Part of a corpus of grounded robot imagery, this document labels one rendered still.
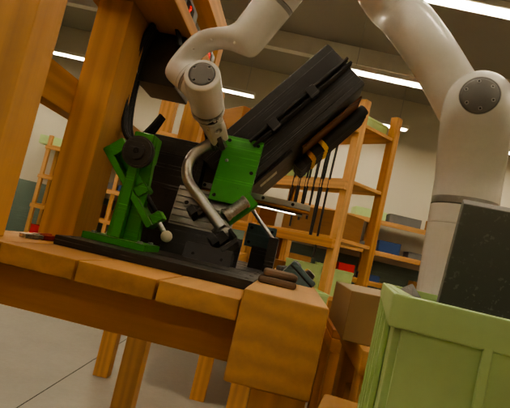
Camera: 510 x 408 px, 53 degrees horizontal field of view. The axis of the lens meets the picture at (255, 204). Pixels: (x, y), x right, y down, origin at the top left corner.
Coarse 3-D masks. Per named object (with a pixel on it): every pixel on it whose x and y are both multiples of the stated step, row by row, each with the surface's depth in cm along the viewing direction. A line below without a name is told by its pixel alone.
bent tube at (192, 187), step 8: (200, 144) 145; (208, 144) 145; (224, 144) 145; (192, 152) 144; (200, 152) 145; (184, 160) 144; (192, 160) 144; (184, 168) 143; (192, 168) 145; (184, 176) 143; (192, 176) 143; (184, 184) 143; (192, 184) 142; (192, 192) 141; (200, 192) 141; (200, 200) 140; (208, 208) 139; (208, 216) 139; (216, 216) 139; (216, 224) 138; (224, 224) 138
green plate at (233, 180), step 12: (228, 144) 153; (240, 144) 153; (252, 144) 152; (228, 156) 151; (240, 156) 151; (252, 156) 151; (228, 168) 150; (240, 168) 150; (252, 168) 150; (216, 180) 149; (228, 180) 149; (240, 180) 149; (252, 180) 149; (216, 192) 147; (228, 192) 147; (240, 192) 147; (228, 204) 147
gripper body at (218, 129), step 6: (222, 120) 131; (204, 126) 133; (210, 126) 130; (216, 126) 130; (222, 126) 132; (204, 132) 138; (210, 132) 132; (216, 132) 133; (222, 132) 133; (210, 138) 135; (216, 138) 135
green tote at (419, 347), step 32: (384, 288) 53; (384, 320) 39; (416, 320) 27; (448, 320) 27; (480, 320) 26; (384, 352) 32; (416, 352) 27; (448, 352) 27; (480, 352) 27; (384, 384) 28; (416, 384) 27; (448, 384) 27; (480, 384) 26
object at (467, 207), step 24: (480, 216) 36; (504, 216) 36; (456, 240) 37; (480, 240) 37; (504, 240) 36; (456, 264) 38; (480, 264) 37; (504, 264) 37; (456, 288) 38; (480, 288) 38; (504, 288) 37; (504, 312) 38
